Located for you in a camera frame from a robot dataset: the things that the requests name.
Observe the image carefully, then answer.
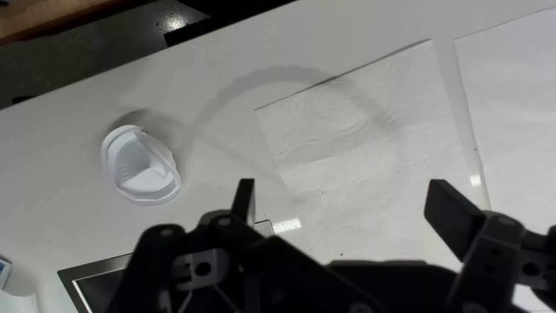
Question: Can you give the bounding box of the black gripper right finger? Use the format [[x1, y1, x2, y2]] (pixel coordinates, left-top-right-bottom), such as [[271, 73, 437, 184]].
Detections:
[[424, 177, 556, 313]]

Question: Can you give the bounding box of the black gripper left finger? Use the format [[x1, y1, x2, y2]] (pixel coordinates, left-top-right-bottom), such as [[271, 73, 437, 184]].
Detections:
[[106, 177, 371, 313]]

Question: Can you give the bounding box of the steel-rimmed countertop bin opening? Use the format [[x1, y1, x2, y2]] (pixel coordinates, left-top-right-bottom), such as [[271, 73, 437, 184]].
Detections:
[[55, 251, 140, 313]]

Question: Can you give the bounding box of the clear rectangular counter sheet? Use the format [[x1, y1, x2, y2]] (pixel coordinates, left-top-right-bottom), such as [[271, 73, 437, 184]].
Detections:
[[453, 5, 556, 228], [252, 38, 493, 259]]

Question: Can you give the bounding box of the wooden platform board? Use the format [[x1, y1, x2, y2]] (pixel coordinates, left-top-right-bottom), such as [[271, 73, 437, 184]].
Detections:
[[0, 0, 140, 47]]

